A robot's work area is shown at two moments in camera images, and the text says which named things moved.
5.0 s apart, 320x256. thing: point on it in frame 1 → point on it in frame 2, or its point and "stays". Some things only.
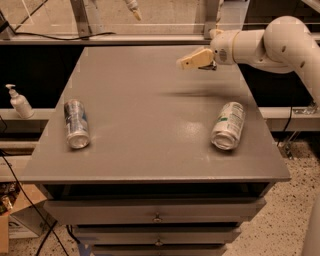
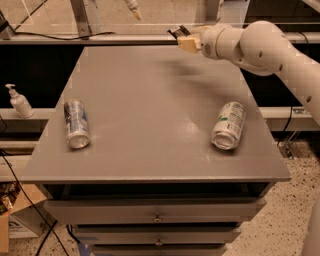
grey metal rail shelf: x=113 y=39 stays
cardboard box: x=18 y=217 stays
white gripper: x=222 y=50 → x=209 y=42
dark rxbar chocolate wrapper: x=212 y=66 → x=180 y=31
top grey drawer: x=158 y=211 stays
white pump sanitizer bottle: x=20 y=103 stays
